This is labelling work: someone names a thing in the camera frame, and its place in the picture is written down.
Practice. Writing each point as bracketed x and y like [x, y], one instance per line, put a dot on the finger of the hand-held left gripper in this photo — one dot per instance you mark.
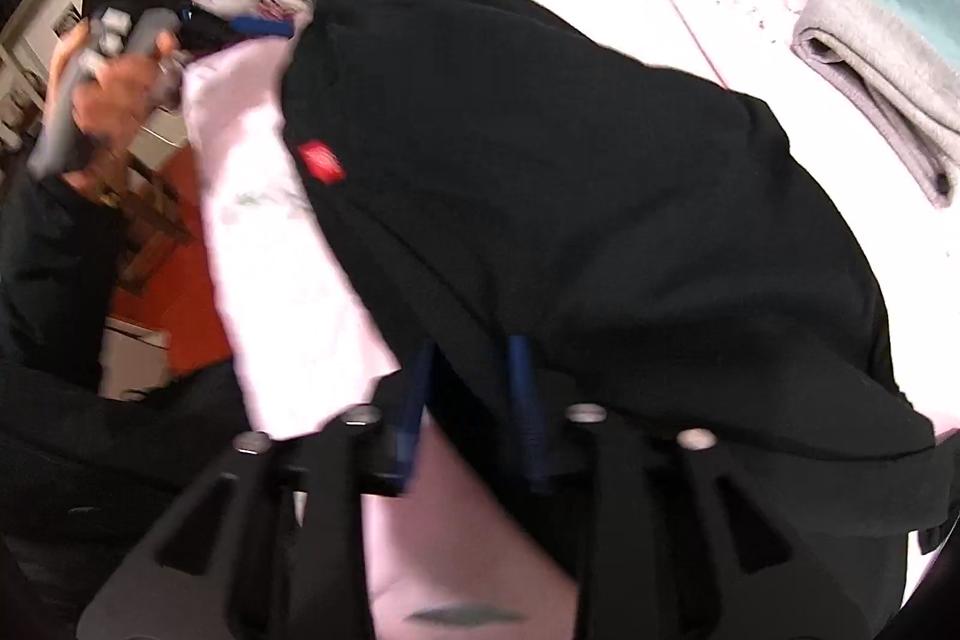
[255, 29]

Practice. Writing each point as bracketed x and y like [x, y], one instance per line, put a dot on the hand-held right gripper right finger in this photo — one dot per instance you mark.
[523, 404]

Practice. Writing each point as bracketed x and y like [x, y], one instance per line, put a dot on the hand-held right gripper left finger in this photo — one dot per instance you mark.
[415, 411]

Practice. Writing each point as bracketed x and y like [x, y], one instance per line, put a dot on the black pants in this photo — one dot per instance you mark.
[562, 197]

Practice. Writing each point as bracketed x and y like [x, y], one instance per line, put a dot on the person's left forearm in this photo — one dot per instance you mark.
[52, 265]

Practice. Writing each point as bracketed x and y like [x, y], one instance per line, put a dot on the person's left hand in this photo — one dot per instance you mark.
[112, 93]

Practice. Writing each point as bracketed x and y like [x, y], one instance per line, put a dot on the wooden chair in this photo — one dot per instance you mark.
[154, 212]

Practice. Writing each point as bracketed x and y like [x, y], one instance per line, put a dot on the person's dark clothed body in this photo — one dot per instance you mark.
[112, 482]

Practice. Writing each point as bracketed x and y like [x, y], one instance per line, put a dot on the pink bed sheet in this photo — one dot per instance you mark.
[750, 48]

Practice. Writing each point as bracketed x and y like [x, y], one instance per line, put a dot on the grey folded cloth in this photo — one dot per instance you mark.
[885, 78]

